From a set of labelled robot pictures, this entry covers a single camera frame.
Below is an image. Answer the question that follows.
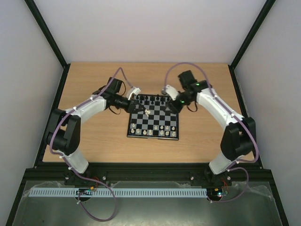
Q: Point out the black and grey chessboard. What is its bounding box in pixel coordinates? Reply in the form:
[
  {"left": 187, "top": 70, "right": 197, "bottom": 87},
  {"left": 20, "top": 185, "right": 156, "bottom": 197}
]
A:
[{"left": 127, "top": 94, "right": 179, "bottom": 140}]

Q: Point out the light blue cable duct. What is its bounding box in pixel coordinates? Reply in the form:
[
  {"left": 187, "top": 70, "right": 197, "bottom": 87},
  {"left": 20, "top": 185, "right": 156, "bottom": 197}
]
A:
[{"left": 29, "top": 188, "right": 207, "bottom": 198}]

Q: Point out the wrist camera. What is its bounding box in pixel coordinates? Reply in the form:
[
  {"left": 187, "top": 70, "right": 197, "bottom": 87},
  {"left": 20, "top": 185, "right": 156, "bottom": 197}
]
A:
[
  {"left": 126, "top": 87, "right": 141, "bottom": 100},
  {"left": 161, "top": 85, "right": 179, "bottom": 101}
]

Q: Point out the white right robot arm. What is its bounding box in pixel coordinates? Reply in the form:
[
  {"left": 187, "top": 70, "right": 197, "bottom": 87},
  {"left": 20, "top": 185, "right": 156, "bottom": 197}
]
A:
[{"left": 164, "top": 70, "right": 258, "bottom": 185}]

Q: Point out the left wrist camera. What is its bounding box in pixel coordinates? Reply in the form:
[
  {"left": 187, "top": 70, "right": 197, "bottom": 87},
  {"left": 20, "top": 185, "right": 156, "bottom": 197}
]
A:
[{"left": 126, "top": 87, "right": 141, "bottom": 100}]

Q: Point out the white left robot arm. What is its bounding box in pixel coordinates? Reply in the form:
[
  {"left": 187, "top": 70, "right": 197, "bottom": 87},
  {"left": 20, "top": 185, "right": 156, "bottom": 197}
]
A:
[{"left": 44, "top": 77, "right": 145, "bottom": 174}]

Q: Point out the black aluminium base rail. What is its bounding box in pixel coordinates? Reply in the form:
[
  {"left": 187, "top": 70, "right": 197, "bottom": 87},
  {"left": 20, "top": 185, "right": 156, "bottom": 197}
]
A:
[{"left": 22, "top": 163, "right": 275, "bottom": 187}]

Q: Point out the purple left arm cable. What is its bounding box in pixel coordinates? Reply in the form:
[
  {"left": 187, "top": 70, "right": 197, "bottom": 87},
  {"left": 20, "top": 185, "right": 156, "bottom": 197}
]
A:
[{"left": 49, "top": 67, "right": 132, "bottom": 221}]

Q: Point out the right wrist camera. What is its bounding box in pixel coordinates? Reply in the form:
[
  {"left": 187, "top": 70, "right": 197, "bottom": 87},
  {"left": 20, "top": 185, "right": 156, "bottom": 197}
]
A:
[{"left": 161, "top": 85, "right": 179, "bottom": 101}]

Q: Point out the white king piece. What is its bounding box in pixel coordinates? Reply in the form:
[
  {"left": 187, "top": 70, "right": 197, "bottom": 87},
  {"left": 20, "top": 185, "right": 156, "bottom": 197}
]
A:
[{"left": 144, "top": 109, "right": 151, "bottom": 117}]

